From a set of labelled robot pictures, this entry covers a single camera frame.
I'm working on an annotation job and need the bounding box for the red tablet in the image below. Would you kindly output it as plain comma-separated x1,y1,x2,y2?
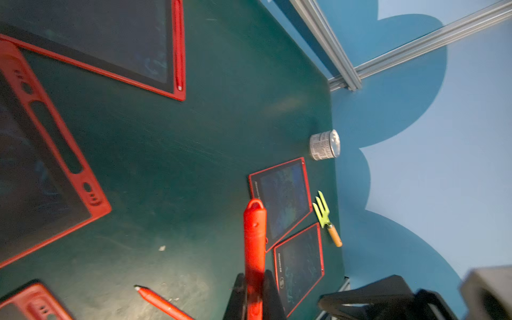
1,280,74,320
248,157,313,253
1,1,186,101
1,40,111,266
273,223,325,317

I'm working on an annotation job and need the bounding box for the aluminium back rail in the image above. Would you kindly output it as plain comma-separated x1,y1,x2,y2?
290,1,511,91

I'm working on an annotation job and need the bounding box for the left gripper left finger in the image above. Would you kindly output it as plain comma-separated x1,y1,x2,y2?
223,273,247,320

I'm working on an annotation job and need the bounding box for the red stylus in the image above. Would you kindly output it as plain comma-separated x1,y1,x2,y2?
134,285,193,320
243,199,267,319

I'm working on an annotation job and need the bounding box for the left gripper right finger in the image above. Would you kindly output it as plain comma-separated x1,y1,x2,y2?
263,270,287,320

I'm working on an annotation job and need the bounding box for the green garden fork wooden handle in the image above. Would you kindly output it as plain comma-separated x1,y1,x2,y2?
312,191,343,247

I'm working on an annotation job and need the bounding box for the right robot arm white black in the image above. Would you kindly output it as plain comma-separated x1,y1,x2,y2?
318,265,511,319

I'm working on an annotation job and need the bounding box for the silver tin can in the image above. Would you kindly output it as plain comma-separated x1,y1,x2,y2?
309,129,341,161

